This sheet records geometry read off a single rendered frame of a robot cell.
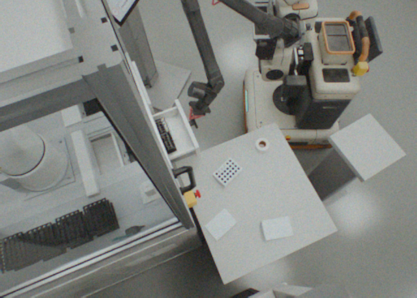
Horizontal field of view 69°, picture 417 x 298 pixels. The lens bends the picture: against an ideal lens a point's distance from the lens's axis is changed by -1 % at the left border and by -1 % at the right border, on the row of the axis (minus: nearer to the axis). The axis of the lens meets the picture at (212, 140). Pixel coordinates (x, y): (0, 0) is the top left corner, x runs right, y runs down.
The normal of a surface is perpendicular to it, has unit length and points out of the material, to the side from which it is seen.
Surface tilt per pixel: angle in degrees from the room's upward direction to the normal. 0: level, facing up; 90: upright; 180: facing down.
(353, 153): 0
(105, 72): 90
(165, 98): 3
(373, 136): 0
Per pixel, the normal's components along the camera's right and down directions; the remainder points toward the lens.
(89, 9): -0.02, -0.40
